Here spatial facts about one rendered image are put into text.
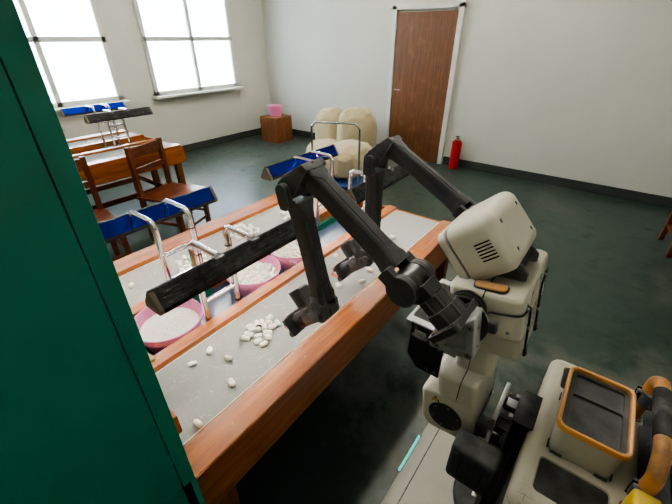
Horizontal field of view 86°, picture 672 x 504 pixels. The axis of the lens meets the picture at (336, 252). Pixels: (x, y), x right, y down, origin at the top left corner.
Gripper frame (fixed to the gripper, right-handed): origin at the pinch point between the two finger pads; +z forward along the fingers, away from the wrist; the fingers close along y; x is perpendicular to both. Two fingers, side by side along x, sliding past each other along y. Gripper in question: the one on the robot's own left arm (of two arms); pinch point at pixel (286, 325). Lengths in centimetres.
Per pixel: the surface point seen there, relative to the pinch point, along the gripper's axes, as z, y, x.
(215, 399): 9.8, 29.8, 5.5
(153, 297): -3.9, 32.2, -30.3
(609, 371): -26, -150, 140
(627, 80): -81, -480, 15
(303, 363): -2.3, 3.9, 13.5
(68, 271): -53, 55, -32
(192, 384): 17.8, 30.7, -1.8
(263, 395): -1.2, 21.0, 12.3
